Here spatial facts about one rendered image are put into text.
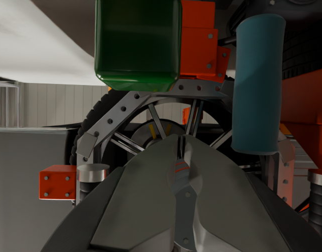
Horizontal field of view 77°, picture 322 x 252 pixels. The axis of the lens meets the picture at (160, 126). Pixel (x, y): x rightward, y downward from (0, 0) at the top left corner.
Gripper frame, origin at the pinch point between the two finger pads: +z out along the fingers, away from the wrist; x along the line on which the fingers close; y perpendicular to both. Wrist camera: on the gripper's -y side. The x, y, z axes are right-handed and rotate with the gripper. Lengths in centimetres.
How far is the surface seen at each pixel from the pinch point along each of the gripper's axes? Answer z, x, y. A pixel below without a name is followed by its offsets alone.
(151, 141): 69, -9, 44
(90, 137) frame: 29.3, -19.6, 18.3
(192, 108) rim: 44.5, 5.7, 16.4
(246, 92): 26.3, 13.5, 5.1
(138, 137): 70, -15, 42
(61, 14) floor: 141, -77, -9
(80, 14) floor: 141, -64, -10
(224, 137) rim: 42, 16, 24
